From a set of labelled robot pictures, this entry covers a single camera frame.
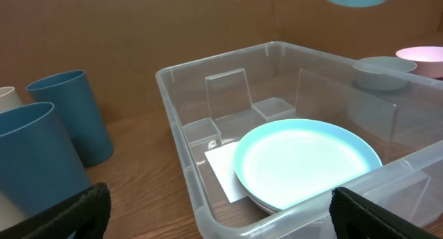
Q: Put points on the pink plastic plate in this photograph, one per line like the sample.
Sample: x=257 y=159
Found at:
x=263 y=206

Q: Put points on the dark blue cup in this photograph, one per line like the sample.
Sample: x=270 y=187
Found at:
x=71 y=94
x=39 y=165

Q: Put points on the white paper card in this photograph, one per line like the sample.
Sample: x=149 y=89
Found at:
x=221 y=162

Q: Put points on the light blue plastic plate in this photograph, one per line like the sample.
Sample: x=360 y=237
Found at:
x=285 y=162

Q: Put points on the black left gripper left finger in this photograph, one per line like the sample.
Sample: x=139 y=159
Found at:
x=83 y=216

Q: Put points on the dark blue cup near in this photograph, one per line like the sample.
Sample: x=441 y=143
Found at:
x=39 y=165

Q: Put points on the dark blue cup far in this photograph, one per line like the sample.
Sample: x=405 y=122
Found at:
x=71 y=94

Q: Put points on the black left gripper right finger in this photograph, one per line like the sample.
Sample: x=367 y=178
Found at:
x=355 y=217

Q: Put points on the grey plastic bowl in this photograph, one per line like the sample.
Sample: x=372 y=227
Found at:
x=370 y=72

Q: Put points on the pink plastic bowl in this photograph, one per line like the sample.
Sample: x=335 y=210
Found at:
x=427 y=58

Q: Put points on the cream cup far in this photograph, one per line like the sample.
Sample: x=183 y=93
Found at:
x=9 y=99

